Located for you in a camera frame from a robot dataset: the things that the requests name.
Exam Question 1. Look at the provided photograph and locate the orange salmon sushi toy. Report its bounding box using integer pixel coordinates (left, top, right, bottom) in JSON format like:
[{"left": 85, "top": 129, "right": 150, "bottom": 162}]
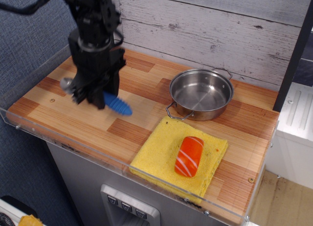
[{"left": 175, "top": 136, "right": 204, "bottom": 178}]

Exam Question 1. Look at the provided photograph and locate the black right frame post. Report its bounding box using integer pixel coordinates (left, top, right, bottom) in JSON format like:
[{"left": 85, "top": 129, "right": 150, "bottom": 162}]
[{"left": 272, "top": 0, "right": 313, "bottom": 112}]

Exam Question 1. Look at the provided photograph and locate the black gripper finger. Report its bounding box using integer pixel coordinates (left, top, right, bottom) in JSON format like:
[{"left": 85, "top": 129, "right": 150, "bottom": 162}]
[
  {"left": 104, "top": 70, "right": 119, "bottom": 96},
  {"left": 72, "top": 89, "right": 105, "bottom": 110}
]

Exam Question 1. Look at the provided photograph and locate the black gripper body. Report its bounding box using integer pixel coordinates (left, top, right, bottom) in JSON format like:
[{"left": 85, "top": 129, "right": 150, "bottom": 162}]
[{"left": 68, "top": 30, "right": 126, "bottom": 92}]

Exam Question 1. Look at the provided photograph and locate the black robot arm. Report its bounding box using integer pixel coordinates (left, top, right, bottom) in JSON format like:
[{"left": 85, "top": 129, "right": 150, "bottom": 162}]
[{"left": 64, "top": 0, "right": 126, "bottom": 109}]

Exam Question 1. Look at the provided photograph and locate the white grooved side block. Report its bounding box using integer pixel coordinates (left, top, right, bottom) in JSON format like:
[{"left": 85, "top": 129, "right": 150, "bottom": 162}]
[{"left": 277, "top": 82, "right": 313, "bottom": 141}]

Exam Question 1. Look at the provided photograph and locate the stainless steel pot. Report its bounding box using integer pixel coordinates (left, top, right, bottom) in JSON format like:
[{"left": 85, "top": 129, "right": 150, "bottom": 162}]
[{"left": 166, "top": 68, "right": 234, "bottom": 121}]

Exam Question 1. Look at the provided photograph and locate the clear acrylic table guard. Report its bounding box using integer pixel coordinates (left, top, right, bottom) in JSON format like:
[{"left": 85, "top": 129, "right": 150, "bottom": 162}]
[{"left": 2, "top": 47, "right": 278, "bottom": 226}]

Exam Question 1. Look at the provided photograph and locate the grey control panel with buttons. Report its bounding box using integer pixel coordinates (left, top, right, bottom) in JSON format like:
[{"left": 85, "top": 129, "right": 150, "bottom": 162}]
[{"left": 100, "top": 184, "right": 161, "bottom": 226}]

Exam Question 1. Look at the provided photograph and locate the yellow black object at corner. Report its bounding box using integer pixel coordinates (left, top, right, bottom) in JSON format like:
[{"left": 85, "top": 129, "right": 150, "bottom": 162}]
[{"left": 0, "top": 196, "right": 44, "bottom": 226}]

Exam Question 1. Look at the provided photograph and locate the blue handled metal spoon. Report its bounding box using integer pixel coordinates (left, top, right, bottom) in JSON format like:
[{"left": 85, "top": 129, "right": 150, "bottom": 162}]
[{"left": 60, "top": 77, "right": 133, "bottom": 116}]

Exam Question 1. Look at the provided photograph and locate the yellow folded cloth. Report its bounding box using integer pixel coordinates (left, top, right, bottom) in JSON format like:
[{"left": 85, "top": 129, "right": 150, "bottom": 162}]
[{"left": 130, "top": 117, "right": 228, "bottom": 204}]

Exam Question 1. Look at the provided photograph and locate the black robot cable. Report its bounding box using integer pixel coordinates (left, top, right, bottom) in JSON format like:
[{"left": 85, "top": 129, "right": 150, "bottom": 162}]
[{"left": 0, "top": 0, "right": 53, "bottom": 16}]

